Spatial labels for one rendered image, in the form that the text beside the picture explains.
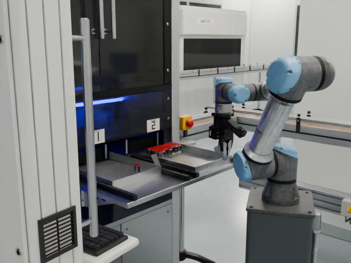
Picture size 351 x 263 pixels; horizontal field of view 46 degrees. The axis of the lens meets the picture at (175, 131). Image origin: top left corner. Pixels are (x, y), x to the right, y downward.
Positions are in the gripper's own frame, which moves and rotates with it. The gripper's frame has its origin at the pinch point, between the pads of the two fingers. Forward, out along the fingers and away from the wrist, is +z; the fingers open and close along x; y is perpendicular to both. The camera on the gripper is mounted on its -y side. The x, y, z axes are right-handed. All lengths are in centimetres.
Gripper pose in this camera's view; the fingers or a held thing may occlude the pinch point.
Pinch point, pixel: (226, 157)
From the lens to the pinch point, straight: 186.5
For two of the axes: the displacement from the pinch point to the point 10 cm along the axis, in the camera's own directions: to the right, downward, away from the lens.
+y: -7.4, -1.4, 6.6
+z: 0.0, 9.8, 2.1
